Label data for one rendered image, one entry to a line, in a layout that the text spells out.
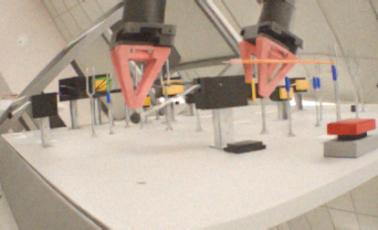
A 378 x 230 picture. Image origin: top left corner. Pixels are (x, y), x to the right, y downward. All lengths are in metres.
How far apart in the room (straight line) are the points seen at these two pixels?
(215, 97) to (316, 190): 0.31
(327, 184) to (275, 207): 0.06
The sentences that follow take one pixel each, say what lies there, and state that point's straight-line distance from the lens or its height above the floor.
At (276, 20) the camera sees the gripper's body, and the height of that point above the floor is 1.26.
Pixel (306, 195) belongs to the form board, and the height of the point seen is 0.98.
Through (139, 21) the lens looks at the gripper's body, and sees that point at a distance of 0.57.
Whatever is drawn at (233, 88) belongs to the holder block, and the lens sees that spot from 0.61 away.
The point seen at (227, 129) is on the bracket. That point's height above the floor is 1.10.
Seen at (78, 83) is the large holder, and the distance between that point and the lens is 1.23.
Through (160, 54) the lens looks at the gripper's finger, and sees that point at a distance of 0.57.
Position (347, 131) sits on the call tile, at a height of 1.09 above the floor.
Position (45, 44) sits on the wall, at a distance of 8.32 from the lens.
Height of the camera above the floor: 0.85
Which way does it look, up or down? 23 degrees up
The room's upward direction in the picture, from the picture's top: 45 degrees clockwise
